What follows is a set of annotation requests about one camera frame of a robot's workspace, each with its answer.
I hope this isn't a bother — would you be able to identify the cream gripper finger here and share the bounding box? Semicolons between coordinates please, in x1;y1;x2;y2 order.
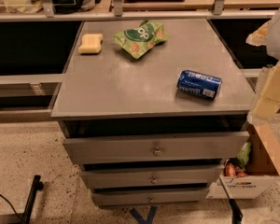
252;61;280;119
245;21;271;47

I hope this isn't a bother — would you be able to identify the green rice chip bag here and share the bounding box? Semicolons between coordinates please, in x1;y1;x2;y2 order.
114;20;169;59

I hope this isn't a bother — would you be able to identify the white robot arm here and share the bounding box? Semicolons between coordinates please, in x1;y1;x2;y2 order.
245;8;280;124

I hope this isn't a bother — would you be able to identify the blue pepsi can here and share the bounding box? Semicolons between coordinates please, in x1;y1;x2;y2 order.
176;70;222;100

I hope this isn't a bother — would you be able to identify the green snack bag in box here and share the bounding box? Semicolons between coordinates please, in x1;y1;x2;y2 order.
237;141;252;167

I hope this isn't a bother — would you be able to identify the cardboard box with snacks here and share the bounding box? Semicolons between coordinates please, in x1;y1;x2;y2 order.
207;124;280;199

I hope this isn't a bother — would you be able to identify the top grey drawer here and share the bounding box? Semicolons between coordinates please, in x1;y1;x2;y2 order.
63;132;249;164

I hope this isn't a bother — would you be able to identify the grey drawer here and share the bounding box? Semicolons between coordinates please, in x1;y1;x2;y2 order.
91;188;209;206
63;132;249;164
81;165;223;189

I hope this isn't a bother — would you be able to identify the orange snack packet in box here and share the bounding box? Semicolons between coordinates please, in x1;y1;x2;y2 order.
225;163;236;177

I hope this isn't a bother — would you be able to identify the bottom grey drawer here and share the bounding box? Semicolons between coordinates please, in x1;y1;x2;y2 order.
91;188;209;206

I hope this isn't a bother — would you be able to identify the yellow sponge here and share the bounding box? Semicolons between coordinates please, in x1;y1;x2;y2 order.
78;34;103;54

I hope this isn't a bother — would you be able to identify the middle grey drawer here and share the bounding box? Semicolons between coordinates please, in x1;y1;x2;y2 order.
81;165;223;189

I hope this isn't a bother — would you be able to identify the black stand leg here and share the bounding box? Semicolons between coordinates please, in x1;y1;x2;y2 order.
21;175;44;224

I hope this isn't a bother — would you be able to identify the black tool handle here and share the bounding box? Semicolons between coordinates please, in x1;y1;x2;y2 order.
219;177;244;224

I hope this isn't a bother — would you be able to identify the black cable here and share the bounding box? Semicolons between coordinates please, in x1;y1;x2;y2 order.
0;184;22;221

